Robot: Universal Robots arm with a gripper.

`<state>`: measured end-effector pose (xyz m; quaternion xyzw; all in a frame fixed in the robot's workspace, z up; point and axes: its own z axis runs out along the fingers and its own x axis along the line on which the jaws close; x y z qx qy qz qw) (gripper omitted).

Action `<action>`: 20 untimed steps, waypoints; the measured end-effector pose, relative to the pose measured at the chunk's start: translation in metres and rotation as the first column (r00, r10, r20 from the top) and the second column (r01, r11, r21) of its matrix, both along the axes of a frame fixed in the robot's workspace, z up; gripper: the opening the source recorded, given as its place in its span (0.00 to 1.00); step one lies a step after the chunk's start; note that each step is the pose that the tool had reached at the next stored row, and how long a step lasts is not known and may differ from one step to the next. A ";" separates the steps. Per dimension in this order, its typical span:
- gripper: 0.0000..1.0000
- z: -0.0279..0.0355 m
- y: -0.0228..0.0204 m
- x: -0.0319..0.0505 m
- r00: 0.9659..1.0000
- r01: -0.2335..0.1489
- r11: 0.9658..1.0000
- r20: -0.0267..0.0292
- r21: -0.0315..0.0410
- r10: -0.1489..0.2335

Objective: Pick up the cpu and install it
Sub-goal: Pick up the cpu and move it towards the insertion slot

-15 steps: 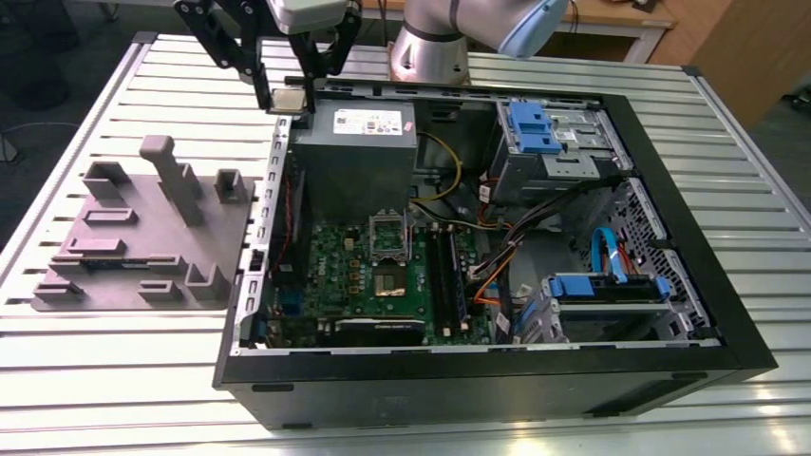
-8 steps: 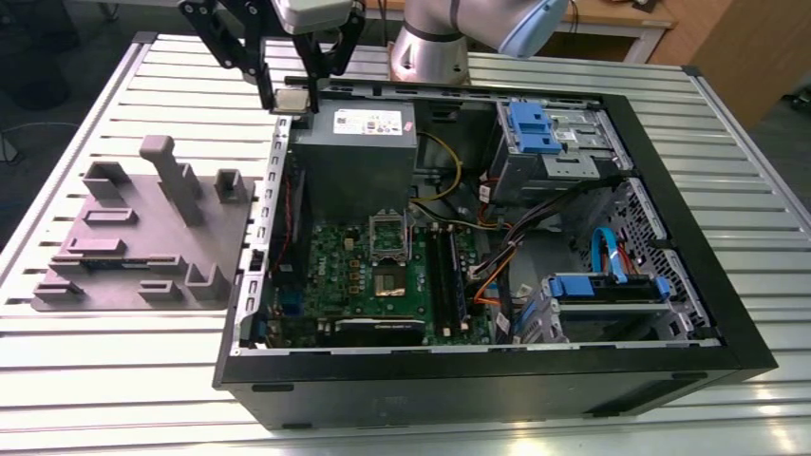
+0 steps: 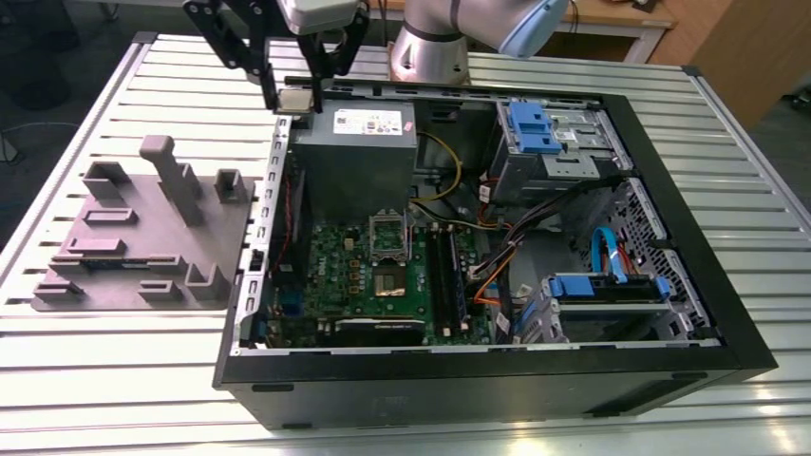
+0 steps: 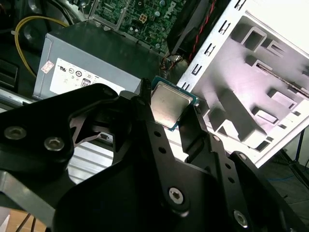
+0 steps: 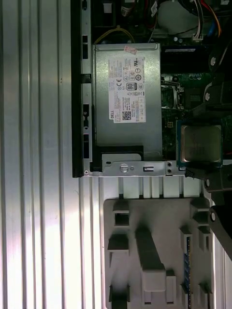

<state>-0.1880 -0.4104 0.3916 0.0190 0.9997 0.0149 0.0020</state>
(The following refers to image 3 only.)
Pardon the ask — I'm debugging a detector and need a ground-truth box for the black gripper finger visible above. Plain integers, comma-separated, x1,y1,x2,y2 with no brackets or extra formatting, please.
182,0,284,114
296,9,371,115

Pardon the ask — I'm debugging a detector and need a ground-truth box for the silver CPU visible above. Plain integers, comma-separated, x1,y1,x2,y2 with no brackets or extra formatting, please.
278,88,316,115

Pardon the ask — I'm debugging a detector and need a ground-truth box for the grey power supply unit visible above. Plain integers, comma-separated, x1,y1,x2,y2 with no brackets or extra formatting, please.
290,98,420,225

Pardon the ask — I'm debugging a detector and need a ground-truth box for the metal socket cover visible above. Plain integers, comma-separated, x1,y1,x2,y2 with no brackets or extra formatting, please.
367,207,414,264

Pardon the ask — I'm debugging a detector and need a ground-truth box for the blue plastic drive latch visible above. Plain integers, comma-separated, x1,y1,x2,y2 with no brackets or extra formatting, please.
508,102,568,156

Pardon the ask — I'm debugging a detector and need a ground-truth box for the green motherboard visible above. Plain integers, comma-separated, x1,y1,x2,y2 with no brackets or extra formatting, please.
260,218,506,349

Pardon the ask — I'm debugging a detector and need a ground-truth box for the grey parts rack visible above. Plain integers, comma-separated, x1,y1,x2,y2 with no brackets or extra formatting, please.
29,134,266,314

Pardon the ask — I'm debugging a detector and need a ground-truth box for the metal drive cage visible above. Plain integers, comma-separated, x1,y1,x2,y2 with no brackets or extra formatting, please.
491,98,636,206

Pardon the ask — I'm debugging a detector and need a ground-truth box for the dark RAM stick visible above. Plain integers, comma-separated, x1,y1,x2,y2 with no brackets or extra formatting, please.
80,258,155,273

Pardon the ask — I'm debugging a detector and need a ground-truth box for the black RAM slot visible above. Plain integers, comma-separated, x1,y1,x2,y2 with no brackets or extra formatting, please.
423,225,444,333
432,226,454,333
442,227,463,334

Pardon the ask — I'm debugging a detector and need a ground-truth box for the wooden desk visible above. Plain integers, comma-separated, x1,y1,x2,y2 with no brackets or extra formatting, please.
538,0,680,66

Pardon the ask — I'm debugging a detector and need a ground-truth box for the blue RAM stick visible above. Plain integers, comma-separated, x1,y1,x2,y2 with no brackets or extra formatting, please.
450,228,475,334

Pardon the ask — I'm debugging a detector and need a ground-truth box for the black graphics card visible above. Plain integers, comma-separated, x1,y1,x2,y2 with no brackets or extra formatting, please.
315,313,430,348

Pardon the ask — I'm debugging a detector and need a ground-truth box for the hard disk in blue carrier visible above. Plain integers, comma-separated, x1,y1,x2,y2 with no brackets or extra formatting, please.
544,273,672,305

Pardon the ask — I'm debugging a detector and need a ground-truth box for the wooden cabinet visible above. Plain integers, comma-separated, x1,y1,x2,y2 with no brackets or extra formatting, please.
648,0,811,132

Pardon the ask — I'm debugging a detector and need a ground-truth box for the black PC case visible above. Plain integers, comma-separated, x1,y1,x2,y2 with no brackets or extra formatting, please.
212,74,779,432

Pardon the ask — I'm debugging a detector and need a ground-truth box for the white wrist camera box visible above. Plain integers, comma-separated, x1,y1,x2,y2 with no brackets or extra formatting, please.
278,0,360,35

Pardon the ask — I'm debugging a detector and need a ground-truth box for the yellow wire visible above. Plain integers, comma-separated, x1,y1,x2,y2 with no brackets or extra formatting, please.
408,130,466,205

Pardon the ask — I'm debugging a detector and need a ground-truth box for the mixed colour wire bundle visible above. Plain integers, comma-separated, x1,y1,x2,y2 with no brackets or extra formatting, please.
415,208,512,235

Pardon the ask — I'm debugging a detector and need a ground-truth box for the black wire bundle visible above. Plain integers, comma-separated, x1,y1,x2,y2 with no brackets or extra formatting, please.
494,174,643,253

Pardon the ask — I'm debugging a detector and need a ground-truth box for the orange wire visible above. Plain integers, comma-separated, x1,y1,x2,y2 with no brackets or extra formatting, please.
471,279,508,306

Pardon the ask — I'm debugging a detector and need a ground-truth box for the blue SATA wire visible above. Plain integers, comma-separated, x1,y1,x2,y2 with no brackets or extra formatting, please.
588,226,636,286

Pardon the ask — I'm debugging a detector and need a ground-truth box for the blue flat wire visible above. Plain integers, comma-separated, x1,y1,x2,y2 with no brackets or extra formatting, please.
511,292,547,344

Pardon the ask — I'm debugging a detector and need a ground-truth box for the red SATA wire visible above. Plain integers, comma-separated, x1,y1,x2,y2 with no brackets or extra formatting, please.
606,241,635,282

